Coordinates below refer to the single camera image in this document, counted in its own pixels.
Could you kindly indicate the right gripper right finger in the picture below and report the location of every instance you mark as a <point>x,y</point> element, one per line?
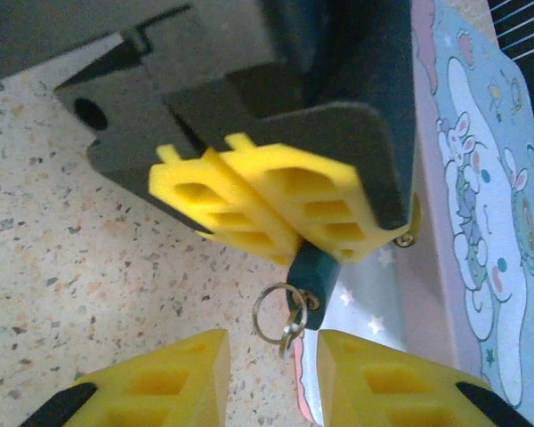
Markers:
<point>391,391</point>

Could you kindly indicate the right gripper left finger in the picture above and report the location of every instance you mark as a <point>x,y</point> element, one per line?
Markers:
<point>151,391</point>

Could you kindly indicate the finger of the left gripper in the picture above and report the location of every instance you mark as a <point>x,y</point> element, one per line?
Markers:
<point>204,200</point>
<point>302,178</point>

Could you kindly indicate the small dark padlock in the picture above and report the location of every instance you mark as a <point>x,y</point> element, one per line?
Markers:
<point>313,276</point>

